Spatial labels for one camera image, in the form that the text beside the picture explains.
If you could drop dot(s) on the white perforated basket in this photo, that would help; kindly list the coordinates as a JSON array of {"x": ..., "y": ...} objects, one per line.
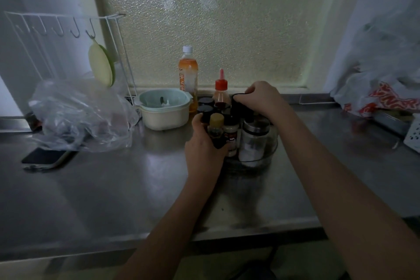
[{"x": 414, "y": 133}]

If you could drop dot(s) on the black smartphone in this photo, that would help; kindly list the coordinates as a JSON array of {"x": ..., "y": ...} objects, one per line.
[{"x": 44, "y": 158}]

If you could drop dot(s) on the person's left forearm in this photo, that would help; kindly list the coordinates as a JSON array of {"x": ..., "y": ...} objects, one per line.
[{"x": 170, "y": 230}]

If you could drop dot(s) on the tall black cap bottle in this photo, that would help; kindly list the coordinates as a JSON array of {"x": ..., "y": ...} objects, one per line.
[{"x": 239, "y": 110}]

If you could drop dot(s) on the red label spice jar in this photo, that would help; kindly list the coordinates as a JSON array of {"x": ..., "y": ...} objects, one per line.
[{"x": 231, "y": 135}]

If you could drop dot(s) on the metal tray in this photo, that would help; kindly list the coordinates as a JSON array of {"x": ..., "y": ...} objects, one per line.
[{"x": 392, "y": 122}]

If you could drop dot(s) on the orange drink bottle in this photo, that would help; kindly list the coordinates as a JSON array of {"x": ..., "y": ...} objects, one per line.
[{"x": 188, "y": 73}]

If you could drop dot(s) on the person's left fingers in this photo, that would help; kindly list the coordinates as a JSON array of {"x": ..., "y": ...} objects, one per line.
[{"x": 199, "y": 123}]

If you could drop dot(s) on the person's right fingers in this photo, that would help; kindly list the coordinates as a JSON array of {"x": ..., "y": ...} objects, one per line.
[{"x": 247, "y": 92}]

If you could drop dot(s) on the red cap sauce bottle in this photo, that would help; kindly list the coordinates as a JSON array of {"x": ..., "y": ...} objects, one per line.
[{"x": 221, "y": 88}]

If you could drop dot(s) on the person's right hand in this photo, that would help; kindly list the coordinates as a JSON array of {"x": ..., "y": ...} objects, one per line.
[{"x": 267, "y": 101}]

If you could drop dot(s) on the person's right forearm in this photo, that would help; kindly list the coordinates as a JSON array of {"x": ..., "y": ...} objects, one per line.
[{"x": 341, "y": 197}]

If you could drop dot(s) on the white bag with red print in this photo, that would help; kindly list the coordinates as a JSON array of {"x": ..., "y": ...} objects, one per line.
[{"x": 380, "y": 60}]

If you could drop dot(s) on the green and white sponge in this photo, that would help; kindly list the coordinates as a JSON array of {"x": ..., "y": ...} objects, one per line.
[{"x": 100, "y": 65}]

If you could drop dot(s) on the glass shaker with silver lid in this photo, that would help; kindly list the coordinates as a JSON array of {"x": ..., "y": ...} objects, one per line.
[{"x": 253, "y": 140}]

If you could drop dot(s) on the frosted glass window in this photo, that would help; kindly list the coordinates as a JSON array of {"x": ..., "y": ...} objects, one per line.
[{"x": 210, "y": 20}]

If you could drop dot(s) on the clear plastic bag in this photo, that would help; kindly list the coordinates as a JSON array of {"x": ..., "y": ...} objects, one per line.
[{"x": 82, "y": 115}]

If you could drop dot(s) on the clear round turntable tray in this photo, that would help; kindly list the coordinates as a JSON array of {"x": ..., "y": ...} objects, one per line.
[{"x": 262, "y": 161}]

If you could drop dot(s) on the black cap jar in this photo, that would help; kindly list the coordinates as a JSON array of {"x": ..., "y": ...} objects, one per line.
[
  {"x": 206, "y": 101},
  {"x": 205, "y": 110}
]

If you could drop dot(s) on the white bowl with green strainer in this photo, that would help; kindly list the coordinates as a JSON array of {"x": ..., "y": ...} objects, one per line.
[{"x": 163, "y": 110}]

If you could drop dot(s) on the yellow cap spice bottle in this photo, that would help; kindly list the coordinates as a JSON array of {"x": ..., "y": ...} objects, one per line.
[{"x": 216, "y": 125}]

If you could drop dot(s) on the person's left hand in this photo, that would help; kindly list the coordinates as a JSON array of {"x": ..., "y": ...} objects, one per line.
[{"x": 201, "y": 158}]

